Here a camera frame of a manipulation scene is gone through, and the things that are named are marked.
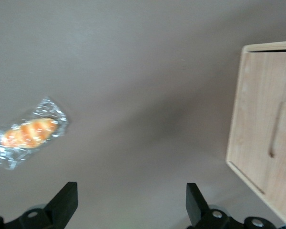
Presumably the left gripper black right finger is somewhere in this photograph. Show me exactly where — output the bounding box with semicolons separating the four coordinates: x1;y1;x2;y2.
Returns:
186;183;277;229

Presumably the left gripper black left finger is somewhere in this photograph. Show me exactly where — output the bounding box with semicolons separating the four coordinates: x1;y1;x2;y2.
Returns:
0;181;78;229

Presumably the wooden drawer cabinet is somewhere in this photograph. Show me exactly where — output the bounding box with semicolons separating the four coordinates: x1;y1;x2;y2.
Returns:
225;40;286;229

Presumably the bread roll in clear wrapper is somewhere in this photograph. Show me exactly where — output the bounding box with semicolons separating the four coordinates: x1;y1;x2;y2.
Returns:
0;95;70;171

